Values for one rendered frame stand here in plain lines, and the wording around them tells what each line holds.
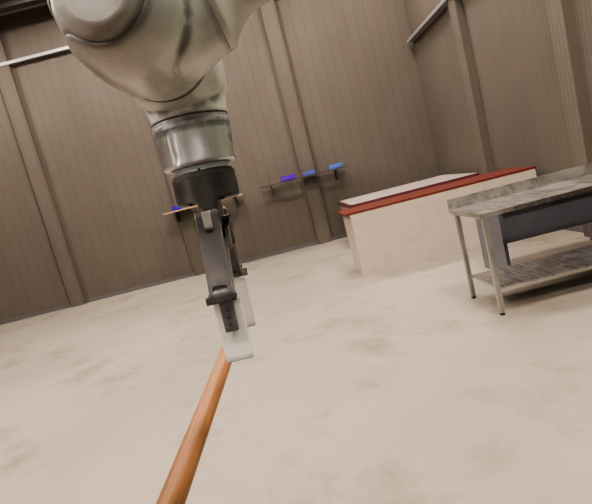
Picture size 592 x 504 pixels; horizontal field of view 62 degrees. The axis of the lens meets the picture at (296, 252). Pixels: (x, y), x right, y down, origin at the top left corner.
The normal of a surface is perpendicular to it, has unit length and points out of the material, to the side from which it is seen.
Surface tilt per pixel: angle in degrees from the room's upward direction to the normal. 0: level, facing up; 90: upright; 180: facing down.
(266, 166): 90
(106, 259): 90
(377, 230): 90
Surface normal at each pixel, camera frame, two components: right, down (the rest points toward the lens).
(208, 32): 0.65, 0.59
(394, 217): 0.04, 0.14
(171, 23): 0.79, 0.50
